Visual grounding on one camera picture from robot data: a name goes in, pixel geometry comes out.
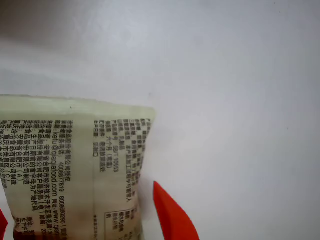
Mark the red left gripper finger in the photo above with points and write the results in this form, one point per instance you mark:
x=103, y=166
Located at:
x=2, y=220

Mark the pale green snack packet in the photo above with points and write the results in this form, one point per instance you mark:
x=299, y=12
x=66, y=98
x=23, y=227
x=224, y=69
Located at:
x=75, y=162

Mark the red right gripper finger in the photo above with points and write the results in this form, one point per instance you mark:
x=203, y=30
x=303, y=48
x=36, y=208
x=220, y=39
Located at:
x=175, y=215

